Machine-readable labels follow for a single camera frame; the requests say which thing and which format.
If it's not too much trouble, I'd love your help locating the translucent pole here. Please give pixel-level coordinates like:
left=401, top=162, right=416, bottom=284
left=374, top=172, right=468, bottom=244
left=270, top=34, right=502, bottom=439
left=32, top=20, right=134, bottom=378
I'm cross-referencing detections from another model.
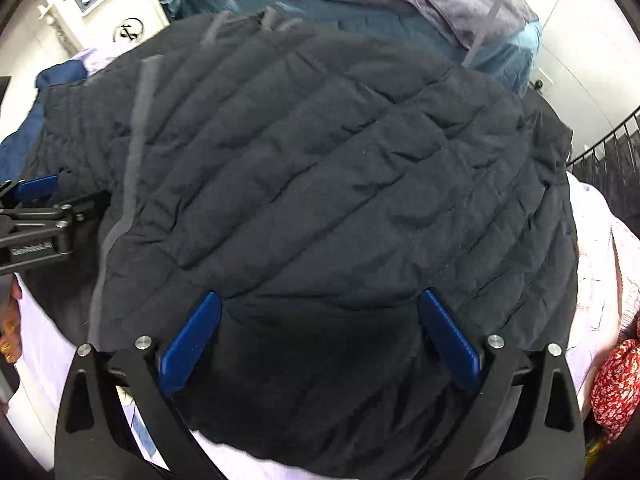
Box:
left=460, top=0, right=508, bottom=67

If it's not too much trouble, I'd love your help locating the red floral garment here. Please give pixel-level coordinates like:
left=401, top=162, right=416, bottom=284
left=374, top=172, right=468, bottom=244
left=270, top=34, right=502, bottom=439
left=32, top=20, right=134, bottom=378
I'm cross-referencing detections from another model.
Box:
left=590, top=317, right=640, bottom=443

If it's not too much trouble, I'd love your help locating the white machine with screen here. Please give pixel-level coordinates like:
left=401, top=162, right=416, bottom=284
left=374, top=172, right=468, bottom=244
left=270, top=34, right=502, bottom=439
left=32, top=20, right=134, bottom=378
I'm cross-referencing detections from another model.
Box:
left=37, top=0, right=171, bottom=61

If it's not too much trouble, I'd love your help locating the navy blue cloth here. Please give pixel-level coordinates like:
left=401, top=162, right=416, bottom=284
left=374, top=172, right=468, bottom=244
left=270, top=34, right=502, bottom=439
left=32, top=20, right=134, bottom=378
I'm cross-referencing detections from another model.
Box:
left=0, top=59, right=88, bottom=171

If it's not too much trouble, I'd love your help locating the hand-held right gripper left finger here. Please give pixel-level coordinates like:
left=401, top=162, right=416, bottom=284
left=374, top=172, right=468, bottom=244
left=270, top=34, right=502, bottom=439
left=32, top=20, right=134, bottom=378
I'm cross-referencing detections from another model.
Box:
left=54, top=291, right=236, bottom=480

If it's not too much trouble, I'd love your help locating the pink quilt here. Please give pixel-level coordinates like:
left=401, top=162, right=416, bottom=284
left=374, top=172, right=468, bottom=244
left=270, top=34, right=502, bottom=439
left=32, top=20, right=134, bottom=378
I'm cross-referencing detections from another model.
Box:
left=570, top=180, right=640, bottom=411

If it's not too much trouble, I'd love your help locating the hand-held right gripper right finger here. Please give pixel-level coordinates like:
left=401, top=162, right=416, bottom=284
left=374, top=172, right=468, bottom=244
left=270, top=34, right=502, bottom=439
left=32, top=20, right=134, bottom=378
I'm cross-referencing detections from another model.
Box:
left=420, top=288, right=587, bottom=480

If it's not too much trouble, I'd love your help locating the black metal cart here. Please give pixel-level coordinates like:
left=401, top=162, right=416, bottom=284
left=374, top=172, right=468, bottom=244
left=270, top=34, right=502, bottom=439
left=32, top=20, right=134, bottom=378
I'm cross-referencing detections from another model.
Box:
left=567, top=110, right=640, bottom=191

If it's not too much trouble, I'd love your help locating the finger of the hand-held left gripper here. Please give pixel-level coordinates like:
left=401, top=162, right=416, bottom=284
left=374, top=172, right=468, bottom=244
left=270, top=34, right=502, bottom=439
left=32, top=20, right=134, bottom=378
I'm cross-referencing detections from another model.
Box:
left=0, top=191, right=111, bottom=231
left=0, top=174, right=60, bottom=204

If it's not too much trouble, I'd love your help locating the purple floral blanket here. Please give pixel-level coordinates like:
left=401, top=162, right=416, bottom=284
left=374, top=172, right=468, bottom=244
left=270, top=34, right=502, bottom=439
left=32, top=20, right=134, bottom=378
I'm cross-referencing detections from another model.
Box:
left=0, top=47, right=351, bottom=480

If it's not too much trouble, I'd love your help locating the black quilted jacket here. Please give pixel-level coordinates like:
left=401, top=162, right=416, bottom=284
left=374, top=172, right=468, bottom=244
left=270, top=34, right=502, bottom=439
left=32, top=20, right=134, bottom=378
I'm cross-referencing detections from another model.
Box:
left=25, top=7, right=581, bottom=476

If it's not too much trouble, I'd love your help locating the yellow cloth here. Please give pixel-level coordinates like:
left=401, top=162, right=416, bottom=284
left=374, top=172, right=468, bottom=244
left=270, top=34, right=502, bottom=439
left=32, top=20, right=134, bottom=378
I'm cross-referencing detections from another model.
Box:
left=585, top=435, right=608, bottom=467

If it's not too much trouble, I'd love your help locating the person's left hand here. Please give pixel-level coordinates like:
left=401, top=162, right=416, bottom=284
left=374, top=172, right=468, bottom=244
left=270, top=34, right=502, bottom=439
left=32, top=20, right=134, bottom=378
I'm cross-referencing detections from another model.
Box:
left=0, top=280, right=25, bottom=365

